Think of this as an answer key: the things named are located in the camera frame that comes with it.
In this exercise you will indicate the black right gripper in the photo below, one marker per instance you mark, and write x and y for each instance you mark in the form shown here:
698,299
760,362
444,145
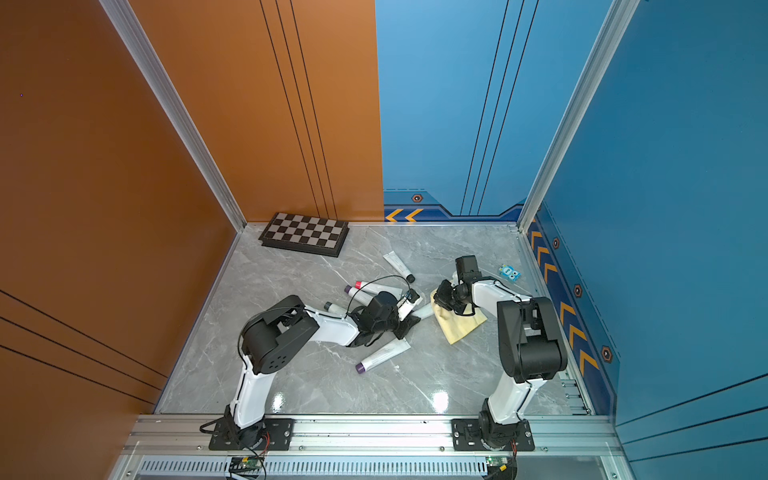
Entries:
440,298

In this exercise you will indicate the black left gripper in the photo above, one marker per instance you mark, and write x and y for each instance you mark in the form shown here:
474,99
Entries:
408,322

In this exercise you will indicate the white tube green cap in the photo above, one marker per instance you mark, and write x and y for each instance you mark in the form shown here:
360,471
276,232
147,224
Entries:
423,312

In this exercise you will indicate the yellow cleaning cloth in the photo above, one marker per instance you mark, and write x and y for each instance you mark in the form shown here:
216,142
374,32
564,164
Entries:
453,326

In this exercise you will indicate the white toothpaste tube purple cap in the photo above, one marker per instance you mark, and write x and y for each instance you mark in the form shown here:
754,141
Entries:
383,354

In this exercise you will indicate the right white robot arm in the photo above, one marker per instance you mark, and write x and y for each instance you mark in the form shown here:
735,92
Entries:
531,351

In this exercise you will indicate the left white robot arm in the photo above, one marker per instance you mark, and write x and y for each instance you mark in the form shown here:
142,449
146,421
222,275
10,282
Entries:
271,339

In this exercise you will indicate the white tube pink cap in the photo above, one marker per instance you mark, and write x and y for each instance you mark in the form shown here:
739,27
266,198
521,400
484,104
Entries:
374,288

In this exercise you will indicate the white tube black cap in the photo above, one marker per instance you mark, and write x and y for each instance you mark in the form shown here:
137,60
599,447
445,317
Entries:
398,264

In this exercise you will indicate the teal small toy card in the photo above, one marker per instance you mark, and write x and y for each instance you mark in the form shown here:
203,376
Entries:
509,272

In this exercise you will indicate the folding chessboard box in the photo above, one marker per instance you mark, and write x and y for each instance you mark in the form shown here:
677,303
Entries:
306,234

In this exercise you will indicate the right green circuit board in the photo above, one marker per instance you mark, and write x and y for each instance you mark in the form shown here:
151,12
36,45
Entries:
503,468

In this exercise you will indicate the green circuit board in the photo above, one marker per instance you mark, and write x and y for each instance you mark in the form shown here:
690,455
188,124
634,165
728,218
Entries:
503,468
247,467

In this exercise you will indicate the left green circuit board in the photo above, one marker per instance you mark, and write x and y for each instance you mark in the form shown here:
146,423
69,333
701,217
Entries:
247,467

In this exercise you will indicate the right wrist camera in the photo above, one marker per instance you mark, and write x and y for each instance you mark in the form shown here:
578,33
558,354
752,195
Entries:
467,269

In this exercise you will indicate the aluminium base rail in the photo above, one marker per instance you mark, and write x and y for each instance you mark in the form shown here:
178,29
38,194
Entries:
368,447

